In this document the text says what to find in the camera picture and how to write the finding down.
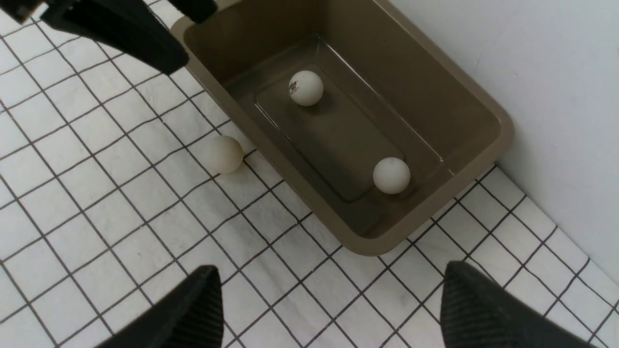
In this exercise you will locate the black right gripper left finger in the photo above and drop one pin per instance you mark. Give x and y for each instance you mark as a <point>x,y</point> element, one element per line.
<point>190,316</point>

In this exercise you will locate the white grid-pattern tablecloth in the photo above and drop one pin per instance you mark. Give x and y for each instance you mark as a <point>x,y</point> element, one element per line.
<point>106,206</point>

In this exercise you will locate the olive green plastic bin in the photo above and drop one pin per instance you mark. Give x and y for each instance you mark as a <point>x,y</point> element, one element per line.
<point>389,91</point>

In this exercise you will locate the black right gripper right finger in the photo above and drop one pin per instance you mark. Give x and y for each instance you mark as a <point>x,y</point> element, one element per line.
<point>478,313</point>

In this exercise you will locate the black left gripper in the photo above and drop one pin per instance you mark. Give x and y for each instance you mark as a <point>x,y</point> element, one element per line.
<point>126,25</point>

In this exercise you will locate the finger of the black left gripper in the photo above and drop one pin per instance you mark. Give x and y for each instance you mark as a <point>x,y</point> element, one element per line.
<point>197,10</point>

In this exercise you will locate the white ping-pong ball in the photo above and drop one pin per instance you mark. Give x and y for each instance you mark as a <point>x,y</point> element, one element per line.
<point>391,175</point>
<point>222,155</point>
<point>305,88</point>

